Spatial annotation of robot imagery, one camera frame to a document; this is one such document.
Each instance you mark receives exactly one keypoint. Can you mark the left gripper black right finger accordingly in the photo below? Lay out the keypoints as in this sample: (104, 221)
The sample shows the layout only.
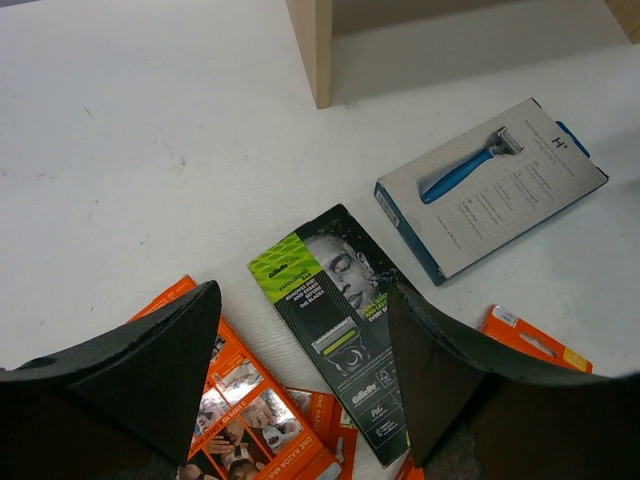
(477, 409)

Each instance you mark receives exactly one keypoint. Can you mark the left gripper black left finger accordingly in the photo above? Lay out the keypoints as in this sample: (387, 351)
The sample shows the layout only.
(122, 405)

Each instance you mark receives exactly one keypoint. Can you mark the black green Gillette box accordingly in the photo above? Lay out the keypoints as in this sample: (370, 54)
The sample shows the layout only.
(329, 281)

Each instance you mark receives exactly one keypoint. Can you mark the white Harry's razor blister pack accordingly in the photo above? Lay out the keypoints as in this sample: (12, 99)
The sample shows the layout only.
(462, 201)

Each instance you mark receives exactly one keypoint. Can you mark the wooden three-tier shelf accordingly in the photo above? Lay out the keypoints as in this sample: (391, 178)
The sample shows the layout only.
(316, 23)

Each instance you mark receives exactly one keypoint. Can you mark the orange razor pack front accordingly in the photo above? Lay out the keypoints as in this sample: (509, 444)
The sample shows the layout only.
(537, 340)

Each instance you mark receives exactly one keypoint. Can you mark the orange razor pack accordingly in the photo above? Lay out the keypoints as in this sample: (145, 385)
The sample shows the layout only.
(248, 425)
(332, 424)
(537, 340)

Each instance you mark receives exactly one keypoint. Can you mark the orange razor pack top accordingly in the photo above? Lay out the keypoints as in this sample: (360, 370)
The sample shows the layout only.
(248, 425)

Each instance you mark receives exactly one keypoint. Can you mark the orange razor pack left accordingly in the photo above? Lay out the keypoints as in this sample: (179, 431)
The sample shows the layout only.
(332, 424)

